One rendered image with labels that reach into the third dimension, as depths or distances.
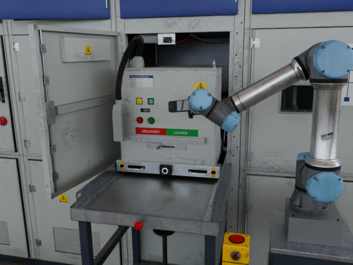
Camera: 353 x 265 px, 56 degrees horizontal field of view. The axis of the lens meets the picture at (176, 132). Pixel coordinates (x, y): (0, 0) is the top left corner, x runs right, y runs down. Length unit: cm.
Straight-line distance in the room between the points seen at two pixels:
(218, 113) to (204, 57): 150
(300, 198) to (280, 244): 19
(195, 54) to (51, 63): 134
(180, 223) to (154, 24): 108
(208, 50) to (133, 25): 85
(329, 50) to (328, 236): 69
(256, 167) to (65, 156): 102
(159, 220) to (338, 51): 86
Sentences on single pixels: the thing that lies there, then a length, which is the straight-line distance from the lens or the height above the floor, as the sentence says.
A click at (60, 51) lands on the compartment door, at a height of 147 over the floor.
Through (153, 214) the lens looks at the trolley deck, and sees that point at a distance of 136.
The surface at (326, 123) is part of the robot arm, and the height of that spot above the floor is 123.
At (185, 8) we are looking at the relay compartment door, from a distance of 185.
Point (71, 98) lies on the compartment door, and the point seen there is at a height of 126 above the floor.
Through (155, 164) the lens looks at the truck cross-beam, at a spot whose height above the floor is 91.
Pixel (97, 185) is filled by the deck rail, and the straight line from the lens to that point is 161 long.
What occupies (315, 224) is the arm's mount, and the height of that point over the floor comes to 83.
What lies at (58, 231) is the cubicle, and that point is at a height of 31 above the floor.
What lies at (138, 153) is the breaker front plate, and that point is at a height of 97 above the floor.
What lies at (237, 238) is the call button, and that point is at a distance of 110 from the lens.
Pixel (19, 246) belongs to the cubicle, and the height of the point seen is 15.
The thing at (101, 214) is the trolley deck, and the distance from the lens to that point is 143.
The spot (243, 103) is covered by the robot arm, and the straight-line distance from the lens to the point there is 128.
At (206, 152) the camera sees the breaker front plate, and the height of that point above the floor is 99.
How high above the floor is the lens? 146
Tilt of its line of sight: 13 degrees down
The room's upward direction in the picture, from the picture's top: 1 degrees counter-clockwise
